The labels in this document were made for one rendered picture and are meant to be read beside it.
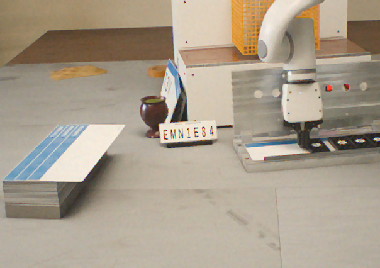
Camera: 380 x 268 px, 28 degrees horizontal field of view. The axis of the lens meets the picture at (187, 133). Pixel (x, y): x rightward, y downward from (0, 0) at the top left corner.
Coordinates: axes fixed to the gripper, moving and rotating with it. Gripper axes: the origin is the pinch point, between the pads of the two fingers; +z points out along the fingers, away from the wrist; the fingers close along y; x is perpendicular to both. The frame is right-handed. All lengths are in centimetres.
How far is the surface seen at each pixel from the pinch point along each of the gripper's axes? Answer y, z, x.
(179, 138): -30.8, -1.0, 16.9
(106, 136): -51, -5, 2
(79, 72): -61, -19, 107
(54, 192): -63, 4, -25
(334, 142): 8.6, 1.4, 1.1
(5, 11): -99, -50, 209
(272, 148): -7.5, 1.9, 3.5
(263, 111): -7.9, -7.3, 10.7
